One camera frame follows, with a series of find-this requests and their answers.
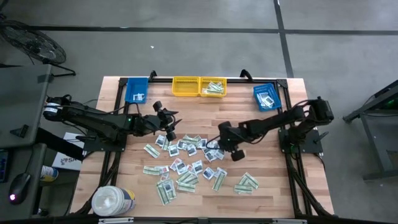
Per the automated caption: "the white yellow can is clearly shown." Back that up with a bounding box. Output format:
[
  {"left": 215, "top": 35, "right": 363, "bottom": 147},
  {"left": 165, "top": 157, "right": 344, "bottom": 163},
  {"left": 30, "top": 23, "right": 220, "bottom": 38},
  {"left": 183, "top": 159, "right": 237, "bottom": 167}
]
[{"left": 40, "top": 164, "right": 59, "bottom": 182}]

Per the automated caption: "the dark keyboard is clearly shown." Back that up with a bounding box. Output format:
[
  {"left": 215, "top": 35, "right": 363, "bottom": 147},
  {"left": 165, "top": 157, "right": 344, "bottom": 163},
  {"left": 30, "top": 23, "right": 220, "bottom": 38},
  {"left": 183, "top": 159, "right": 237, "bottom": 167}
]
[{"left": 0, "top": 149, "right": 9, "bottom": 184}]

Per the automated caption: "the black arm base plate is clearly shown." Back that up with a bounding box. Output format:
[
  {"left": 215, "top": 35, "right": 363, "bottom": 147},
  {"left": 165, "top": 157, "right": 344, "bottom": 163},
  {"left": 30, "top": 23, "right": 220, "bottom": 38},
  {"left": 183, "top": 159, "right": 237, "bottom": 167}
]
[
  {"left": 278, "top": 129, "right": 324, "bottom": 154},
  {"left": 82, "top": 129, "right": 128, "bottom": 153}
]

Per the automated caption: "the black desk bracket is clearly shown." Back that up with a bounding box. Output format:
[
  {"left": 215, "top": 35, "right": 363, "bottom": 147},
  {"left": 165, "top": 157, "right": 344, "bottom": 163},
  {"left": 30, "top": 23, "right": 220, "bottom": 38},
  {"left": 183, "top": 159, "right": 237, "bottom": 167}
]
[{"left": 9, "top": 124, "right": 30, "bottom": 139}]

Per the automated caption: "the white wipes canister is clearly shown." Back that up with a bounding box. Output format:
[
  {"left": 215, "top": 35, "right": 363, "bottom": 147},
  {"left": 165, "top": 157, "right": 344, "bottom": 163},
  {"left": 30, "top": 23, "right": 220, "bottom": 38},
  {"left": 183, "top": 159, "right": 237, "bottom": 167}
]
[{"left": 91, "top": 185, "right": 137, "bottom": 217}]

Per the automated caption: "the silver bracket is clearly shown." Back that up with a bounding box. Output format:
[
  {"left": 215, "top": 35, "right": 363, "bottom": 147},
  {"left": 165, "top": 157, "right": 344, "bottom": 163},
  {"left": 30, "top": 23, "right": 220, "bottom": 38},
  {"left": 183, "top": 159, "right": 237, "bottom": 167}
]
[
  {"left": 271, "top": 218, "right": 308, "bottom": 224},
  {"left": 98, "top": 217, "right": 135, "bottom": 224}
]

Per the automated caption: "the black diagonal brace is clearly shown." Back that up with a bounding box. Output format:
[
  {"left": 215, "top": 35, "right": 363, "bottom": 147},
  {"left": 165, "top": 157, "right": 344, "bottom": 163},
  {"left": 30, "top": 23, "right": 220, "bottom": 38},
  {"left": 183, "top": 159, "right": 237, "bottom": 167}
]
[{"left": 35, "top": 126, "right": 85, "bottom": 162}]

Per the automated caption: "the blue plastic basket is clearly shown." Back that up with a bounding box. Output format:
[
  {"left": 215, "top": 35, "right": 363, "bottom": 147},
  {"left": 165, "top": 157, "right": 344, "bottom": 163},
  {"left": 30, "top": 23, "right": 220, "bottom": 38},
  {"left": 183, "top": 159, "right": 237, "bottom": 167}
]
[
  {"left": 124, "top": 77, "right": 149, "bottom": 105},
  {"left": 252, "top": 83, "right": 282, "bottom": 112}
]

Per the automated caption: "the black floor fan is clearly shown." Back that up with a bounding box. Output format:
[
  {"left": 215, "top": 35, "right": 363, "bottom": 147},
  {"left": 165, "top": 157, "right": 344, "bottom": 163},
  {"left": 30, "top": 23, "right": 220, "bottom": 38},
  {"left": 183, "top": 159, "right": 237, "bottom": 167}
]
[{"left": 0, "top": 14, "right": 77, "bottom": 78}]

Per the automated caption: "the black computer mouse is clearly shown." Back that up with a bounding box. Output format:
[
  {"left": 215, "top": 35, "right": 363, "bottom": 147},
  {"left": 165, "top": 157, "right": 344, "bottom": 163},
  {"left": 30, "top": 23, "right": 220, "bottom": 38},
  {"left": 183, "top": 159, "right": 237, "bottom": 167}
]
[{"left": 7, "top": 172, "right": 32, "bottom": 206}]

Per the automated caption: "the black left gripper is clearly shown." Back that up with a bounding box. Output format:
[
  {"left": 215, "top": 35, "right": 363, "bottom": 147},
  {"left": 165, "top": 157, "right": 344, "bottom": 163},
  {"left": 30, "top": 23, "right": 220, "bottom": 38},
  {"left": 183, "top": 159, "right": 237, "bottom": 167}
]
[{"left": 133, "top": 100, "right": 183, "bottom": 142}]

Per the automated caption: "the grey metal cart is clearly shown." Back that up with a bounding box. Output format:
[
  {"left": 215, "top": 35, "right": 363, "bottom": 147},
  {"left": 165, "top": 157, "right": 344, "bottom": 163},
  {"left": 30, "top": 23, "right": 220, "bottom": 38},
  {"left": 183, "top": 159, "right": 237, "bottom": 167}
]
[{"left": 343, "top": 79, "right": 398, "bottom": 181}]

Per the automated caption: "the grey desk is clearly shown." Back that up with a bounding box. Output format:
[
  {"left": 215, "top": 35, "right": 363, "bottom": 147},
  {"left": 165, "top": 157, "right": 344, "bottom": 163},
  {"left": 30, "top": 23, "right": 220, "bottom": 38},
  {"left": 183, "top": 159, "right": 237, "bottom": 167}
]
[{"left": 0, "top": 63, "right": 53, "bottom": 218}]

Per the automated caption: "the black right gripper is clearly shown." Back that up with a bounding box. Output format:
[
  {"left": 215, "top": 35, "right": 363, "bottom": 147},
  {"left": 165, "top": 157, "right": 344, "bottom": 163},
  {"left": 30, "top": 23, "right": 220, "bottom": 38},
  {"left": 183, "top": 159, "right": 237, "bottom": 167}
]
[{"left": 216, "top": 120, "right": 249, "bottom": 162}]

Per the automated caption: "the white printed box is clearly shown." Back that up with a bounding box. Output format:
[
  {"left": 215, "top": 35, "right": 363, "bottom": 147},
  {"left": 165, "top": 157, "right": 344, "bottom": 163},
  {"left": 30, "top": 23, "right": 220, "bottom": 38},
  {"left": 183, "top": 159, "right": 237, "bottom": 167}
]
[{"left": 51, "top": 132, "right": 86, "bottom": 172}]

